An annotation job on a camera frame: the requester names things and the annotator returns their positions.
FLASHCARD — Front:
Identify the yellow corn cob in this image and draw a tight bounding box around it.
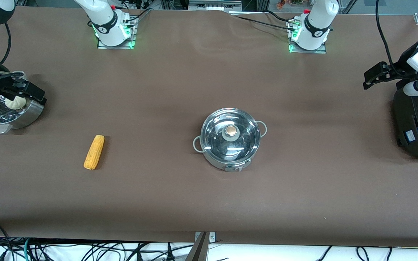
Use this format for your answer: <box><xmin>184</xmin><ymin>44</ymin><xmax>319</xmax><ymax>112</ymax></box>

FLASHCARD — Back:
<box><xmin>83</xmin><ymin>134</ymin><xmax>105</xmax><ymax>170</ymax></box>

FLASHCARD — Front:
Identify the glass pot lid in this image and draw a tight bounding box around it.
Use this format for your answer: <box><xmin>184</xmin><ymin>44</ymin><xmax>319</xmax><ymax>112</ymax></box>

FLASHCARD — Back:
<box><xmin>200</xmin><ymin>108</ymin><xmax>262</xmax><ymax>162</ymax></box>

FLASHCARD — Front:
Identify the stainless steel pot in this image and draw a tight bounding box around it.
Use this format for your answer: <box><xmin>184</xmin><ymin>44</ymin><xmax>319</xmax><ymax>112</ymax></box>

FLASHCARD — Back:
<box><xmin>193</xmin><ymin>108</ymin><xmax>268</xmax><ymax>172</ymax></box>

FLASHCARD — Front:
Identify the stainless steel steamer basket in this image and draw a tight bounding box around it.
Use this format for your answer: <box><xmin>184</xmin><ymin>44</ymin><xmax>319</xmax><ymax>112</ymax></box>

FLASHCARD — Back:
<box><xmin>0</xmin><ymin>70</ymin><xmax>47</xmax><ymax>135</ymax></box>

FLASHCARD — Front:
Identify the white steamed bun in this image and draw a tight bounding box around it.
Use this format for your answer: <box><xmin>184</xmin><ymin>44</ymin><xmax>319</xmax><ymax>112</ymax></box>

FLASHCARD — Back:
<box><xmin>5</xmin><ymin>96</ymin><xmax>27</xmax><ymax>109</ymax></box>

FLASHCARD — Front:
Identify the black rice cooker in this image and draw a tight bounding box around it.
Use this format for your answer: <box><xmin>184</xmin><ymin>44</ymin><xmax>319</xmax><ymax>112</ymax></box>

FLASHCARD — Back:
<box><xmin>392</xmin><ymin>86</ymin><xmax>418</xmax><ymax>161</ymax></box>

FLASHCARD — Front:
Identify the brown table mat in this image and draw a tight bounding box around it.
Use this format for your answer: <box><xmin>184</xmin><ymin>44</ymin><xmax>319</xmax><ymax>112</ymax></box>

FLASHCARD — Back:
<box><xmin>0</xmin><ymin>6</ymin><xmax>418</xmax><ymax>248</ymax></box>

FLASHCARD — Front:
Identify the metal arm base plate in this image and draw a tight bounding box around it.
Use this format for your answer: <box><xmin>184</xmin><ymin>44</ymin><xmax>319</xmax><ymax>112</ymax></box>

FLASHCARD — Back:
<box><xmin>97</xmin><ymin>16</ymin><xmax>137</xmax><ymax>50</ymax></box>
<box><xmin>288</xmin><ymin>20</ymin><xmax>328</xmax><ymax>54</ymax></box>

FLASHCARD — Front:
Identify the black cable on table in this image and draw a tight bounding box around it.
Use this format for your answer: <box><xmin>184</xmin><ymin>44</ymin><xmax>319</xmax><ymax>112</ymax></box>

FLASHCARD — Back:
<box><xmin>227</xmin><ymin>13</ymin><xmax>297</xmax><ymax>34</ymax></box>

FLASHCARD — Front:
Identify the green floor cable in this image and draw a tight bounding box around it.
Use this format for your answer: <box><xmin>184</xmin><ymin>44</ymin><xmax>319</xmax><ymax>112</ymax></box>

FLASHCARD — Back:
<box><xmin>22</xmin><ymin>238</ymin><xmax>32</xmax><ymax>261</ymax></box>

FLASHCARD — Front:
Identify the aluminium frame profile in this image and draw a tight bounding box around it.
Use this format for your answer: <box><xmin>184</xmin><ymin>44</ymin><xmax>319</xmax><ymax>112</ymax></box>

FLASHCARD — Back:
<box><xmin>188</xmin><ymin>0</ymin><xmax>243</xmax><ymax>11</ymax></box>

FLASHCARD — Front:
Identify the dark camera stand post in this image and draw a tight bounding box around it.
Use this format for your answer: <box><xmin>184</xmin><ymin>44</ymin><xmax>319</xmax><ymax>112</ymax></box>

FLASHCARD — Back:
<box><xmin>185</xmin><ymin>232</ymin><xmax>210</xmax><ymax>261</ymax></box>

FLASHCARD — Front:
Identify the small metal edge bracket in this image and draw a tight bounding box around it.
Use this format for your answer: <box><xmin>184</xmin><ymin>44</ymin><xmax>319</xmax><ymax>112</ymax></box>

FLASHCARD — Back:
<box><xmin>194</xmin><ymin>232</ymin><xmax>216</xmax><ymax>243</ymax></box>

